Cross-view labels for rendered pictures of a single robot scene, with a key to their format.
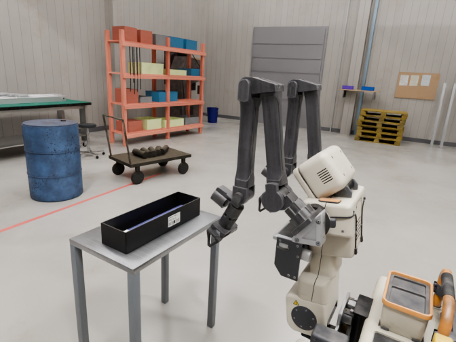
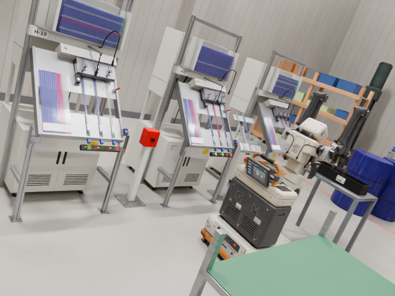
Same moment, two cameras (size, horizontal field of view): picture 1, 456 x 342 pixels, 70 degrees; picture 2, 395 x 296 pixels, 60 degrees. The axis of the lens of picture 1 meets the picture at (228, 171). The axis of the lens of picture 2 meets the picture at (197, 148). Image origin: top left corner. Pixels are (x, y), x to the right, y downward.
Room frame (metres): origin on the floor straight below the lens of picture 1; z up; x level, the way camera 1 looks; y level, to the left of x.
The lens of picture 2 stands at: (1.23, -3.56, 1.65)
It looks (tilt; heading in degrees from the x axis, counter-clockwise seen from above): 16 degrees down; 107
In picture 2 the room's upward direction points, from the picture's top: 20 degrees clockwise
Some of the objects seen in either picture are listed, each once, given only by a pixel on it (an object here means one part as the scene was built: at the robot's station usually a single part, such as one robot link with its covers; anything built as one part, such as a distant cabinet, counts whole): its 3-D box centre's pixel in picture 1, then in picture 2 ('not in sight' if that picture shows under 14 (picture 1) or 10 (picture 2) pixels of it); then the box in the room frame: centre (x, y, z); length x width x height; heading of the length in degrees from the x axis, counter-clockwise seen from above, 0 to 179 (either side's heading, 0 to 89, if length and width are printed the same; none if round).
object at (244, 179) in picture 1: (247, 143); (313, 114); (1.12, -0.06, 1.40); 0.11 x 0.06 x 0.43; 150
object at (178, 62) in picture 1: (186, 86); not in sight; (10.61, 1.48, 1.18); 1.24 x 1.06 x 2.37; 153
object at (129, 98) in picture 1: (161, 87); not in sight; (8.16, 1.72, 1.22); 2.72 x 0.71 x 2.44; 149
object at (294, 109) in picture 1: (292, 129); (352, 131); (1.49, -0.28, 1.40); 0.11 x 0.06 x 0.43; 149
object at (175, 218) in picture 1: (155, 218); (340, 177); (1.63, 0.38, 0.86); 0.57 x 0.17 x 0.11; 149
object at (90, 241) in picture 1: (153, 288); (324, 213); (1.64, 0.40, 0.40); 0.70 x 0.45 x 0.80; 149
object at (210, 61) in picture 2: not in sight; (211, 62); (-0.12, 0.16, 1.52); 0.51 x 0.13 x 0.27; 64
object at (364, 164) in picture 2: not in sight; (375, 185); (2.42, 2.81, 0.48); 1.30 x 0.80 x 0.96; 55
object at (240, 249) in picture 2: not in sight; (228, 238); (0.92, -0.86, 0.23); 0.41 x 0.02 x 0.08; 149
